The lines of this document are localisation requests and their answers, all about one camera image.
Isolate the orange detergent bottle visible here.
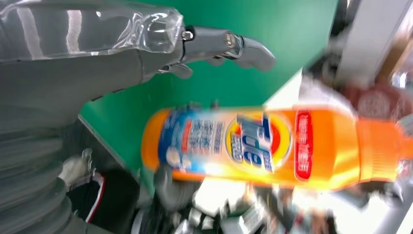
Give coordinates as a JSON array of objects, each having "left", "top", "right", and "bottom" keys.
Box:
[{"left": 140, "top": 106, "right": 413, "bottom": 192}]

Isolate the person in dark clothing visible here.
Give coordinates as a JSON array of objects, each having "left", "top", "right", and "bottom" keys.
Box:
[{"left": 58, "top": 148, "right": 141, "bottom": 224}]

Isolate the green table mat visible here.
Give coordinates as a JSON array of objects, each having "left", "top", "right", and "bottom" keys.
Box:
[{"left": 78, "top": 0, "right": 338, "bottom": 195}]

